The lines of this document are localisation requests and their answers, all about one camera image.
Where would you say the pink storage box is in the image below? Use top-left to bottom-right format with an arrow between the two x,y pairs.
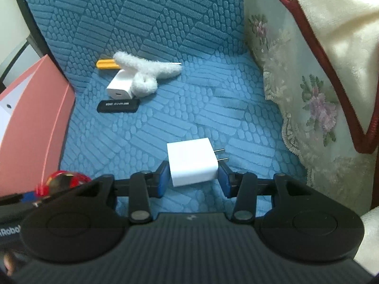
1,56 -> 75,195

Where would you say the cream blanket red trim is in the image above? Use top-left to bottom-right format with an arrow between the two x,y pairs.
279,0 -> 378,153

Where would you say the white USB-C charger block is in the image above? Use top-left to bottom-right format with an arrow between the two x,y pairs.
106,70 -> 134,99

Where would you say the white fluffy cloth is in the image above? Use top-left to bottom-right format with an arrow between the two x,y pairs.
113,51 -> 182,98

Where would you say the black rectangular stick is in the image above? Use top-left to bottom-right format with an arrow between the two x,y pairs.
97,99 -> 140,114

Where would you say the red black figurine toy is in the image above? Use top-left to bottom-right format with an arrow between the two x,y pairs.
35,171 -> 91,197

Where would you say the blue textured sofa cover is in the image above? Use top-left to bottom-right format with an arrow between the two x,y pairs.
24,0 -> 305,180

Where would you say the floral lace cushion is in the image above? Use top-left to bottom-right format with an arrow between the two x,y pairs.
244,0 -> 378,215

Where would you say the yellow handled screwdriver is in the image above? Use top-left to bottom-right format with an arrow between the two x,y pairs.
96,59 -> 121,70

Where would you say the white plug charger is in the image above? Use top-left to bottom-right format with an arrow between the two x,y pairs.
166,138 -> 228,187

